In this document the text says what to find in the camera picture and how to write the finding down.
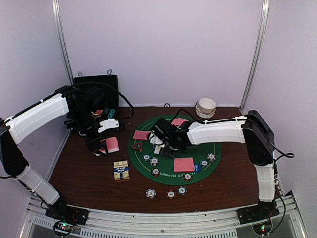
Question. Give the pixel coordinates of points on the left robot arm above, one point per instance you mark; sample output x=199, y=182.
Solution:
x=82, y=108

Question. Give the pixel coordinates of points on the ten chips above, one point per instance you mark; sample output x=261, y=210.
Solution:
x=211, y=157
x=154, y=161

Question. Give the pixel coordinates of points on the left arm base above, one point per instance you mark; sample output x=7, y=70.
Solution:
x=72, y=215

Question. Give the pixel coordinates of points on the fifty chips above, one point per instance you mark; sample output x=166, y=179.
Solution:
x=146, y=158
x=204, y=163

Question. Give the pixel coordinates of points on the upper white bowl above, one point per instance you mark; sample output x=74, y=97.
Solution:
x=206, y=105

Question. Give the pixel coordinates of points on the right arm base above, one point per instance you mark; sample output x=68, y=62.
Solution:
x=256, y=213

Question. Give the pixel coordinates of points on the gold blue card box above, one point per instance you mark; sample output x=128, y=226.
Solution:
x=121, y=170

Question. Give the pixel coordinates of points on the lower white bowl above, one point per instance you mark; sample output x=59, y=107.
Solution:
x=203, y=115

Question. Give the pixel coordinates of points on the brown hundred chip stack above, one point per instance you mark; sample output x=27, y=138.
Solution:
x=171, y=194

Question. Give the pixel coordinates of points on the blue green fifty chip stack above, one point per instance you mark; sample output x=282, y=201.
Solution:
x=182, y=190

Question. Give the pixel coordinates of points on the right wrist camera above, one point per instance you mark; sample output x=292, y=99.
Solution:
x=161, y=131

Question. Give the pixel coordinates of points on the round green poker mat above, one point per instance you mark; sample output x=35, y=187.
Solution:
x=166, y=165

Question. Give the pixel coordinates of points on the red-backed card deck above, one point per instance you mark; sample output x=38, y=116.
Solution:
x=111, y=144

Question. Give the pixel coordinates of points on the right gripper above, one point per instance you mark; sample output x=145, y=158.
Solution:
x=171, y=153

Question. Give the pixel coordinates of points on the right aluminium post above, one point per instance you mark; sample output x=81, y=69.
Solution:
x=256, y=55

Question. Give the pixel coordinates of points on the blue peach ten chip stack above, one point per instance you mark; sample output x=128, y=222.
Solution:
x=150, y=193

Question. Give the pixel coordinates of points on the blue small blind button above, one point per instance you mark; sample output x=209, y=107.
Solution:
x=197, y=168

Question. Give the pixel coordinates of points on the white bowl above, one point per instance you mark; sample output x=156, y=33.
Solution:
x=203, y=115
x=206, y=105

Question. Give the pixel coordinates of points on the dealt red card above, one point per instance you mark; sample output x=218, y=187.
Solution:
x=184, y=164
x=178, y=121
x=141, y=135

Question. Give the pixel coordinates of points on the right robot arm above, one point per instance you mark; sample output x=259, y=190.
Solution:
x=251, y=130

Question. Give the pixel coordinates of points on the left aluminium post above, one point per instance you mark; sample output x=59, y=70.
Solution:
x=62, y=41

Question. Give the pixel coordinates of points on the aluminium post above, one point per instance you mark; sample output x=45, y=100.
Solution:
x=256, y=55
x=62, y=41

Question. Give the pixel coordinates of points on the face-up white card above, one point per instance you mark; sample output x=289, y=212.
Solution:
x=157, y=149

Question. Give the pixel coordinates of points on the black poker case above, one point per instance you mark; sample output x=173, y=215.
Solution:
x=103, y=82

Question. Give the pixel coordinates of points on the triangular all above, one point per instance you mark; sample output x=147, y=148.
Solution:
x=137, y=146

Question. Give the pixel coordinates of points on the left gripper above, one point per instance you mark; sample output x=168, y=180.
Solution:
x=92, y=146

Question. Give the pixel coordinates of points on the teal chips in case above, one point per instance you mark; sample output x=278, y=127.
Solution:
x=109, y=113

